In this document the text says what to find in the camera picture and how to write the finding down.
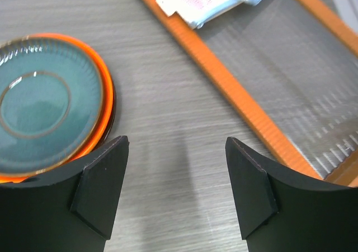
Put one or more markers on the red floral plate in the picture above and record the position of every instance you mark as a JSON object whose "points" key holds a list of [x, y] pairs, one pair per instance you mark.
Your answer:
{"points": [[112, 117]]}

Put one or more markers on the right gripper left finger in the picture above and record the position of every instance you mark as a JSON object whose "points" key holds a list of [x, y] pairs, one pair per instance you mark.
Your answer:
{"points": [[70, 208]]}

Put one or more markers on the dark plate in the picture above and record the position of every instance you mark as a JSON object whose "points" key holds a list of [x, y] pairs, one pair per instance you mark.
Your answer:
{"points": [[51, 101]]}

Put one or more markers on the orange wooden rack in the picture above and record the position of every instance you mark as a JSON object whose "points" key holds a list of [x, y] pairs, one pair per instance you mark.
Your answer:
{"points": [[288, 68]]}

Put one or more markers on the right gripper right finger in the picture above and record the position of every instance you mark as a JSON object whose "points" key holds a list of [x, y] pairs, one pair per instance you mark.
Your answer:
{"points": [[280, 209]]}

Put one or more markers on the orange plate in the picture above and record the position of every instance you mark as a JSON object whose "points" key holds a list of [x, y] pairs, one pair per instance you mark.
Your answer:
{"points": [[95, 138]]}

